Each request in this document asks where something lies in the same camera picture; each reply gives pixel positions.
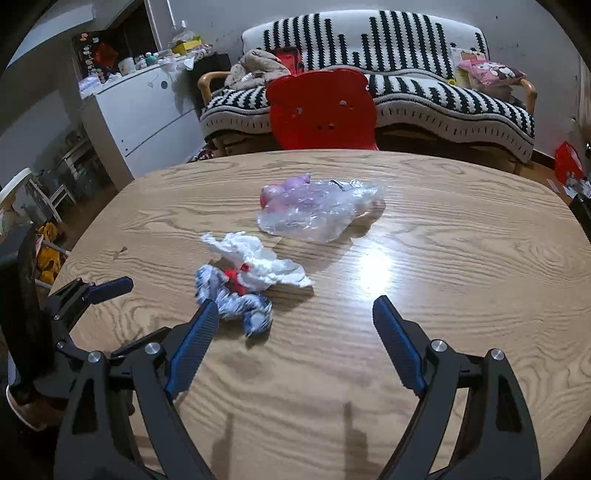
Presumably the beige jacket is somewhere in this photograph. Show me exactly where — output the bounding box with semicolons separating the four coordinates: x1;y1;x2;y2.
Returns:
224;48;291;90

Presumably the red plastic bag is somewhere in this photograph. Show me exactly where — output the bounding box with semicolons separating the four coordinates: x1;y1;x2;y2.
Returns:
553;141;585;185

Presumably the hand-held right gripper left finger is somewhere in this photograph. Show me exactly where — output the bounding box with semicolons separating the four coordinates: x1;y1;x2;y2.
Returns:
54;299;220;480

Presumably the pink printed pillow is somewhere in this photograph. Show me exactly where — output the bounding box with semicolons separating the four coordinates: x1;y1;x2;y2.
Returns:
457;59;527;88

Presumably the white crumpled plastic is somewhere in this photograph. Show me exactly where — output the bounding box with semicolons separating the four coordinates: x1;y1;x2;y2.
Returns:
200;232;315;294

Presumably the white stool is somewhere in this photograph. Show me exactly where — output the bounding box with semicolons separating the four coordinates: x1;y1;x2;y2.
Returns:
0;167;78;227

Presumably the wooden sofa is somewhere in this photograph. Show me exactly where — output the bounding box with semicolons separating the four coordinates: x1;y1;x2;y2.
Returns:
198;9;539;176

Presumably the dark side cabinet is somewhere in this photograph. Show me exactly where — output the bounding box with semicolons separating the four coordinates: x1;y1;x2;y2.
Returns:
191;53;232;116

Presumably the blue white wrapper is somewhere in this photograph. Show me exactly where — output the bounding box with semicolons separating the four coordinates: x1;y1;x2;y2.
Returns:
194;263;274;340

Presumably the clear plastic bag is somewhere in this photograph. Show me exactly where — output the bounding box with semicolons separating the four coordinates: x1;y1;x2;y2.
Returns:
256;173;386;243

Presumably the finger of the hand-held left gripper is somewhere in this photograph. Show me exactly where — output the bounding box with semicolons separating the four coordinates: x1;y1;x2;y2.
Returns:
41;276;134;324
111;325;172;364

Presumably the person's left forearm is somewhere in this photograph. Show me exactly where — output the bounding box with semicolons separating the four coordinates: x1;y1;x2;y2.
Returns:
6;383;70;432

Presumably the white cabinet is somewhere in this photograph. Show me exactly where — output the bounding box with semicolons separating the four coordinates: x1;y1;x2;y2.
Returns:
81;60;204;188

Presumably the yellow toy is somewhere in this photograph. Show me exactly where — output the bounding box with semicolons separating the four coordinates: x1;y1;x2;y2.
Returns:
36;222;68;284

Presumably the black board with stickers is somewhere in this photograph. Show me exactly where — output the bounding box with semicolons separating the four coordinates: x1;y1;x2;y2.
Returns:
71;30;122;79

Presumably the black white striped sofa cover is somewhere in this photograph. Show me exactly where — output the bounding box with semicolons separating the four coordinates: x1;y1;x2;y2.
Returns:
199;9;536;164

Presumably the red plastic chair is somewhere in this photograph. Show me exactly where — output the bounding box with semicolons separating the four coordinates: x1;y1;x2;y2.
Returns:
265;67;380;152

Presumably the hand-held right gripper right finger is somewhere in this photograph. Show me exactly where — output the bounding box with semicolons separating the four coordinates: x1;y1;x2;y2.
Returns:
372;295;541;480

